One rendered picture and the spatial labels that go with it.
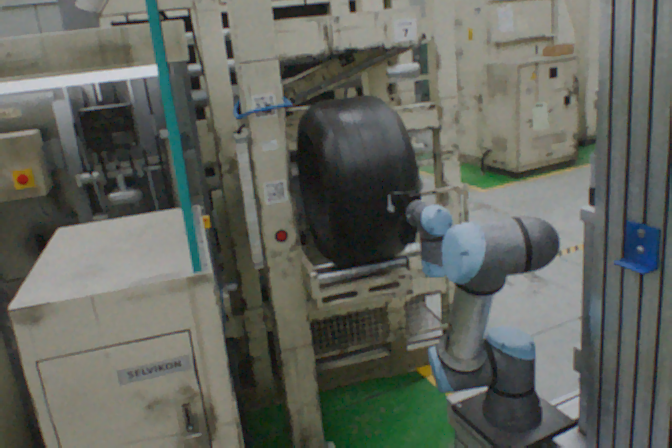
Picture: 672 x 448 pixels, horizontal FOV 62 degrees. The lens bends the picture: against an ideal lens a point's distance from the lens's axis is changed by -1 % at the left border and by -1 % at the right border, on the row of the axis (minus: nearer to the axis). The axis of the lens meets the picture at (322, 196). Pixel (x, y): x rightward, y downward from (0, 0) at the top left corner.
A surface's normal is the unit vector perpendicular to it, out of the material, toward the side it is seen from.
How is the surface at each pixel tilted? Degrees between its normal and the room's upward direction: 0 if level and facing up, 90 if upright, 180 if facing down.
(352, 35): 90
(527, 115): 90
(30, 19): 90
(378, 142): 54
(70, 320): 90
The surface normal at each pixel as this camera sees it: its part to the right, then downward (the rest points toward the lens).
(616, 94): -0.91, 0.20
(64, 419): 0.25, 0.24
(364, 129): 0.11, -0.52
